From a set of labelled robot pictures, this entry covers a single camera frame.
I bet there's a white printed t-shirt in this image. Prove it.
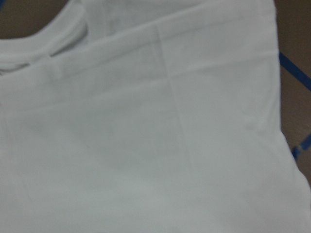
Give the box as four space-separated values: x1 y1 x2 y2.
0 0 311 233

